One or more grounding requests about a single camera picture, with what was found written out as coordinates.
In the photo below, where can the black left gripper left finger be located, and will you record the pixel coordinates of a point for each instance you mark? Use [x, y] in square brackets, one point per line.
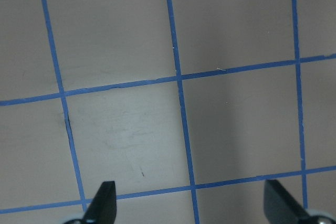
[103, 208]

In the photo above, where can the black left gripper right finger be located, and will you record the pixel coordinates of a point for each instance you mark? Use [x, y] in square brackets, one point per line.
[280, 207]

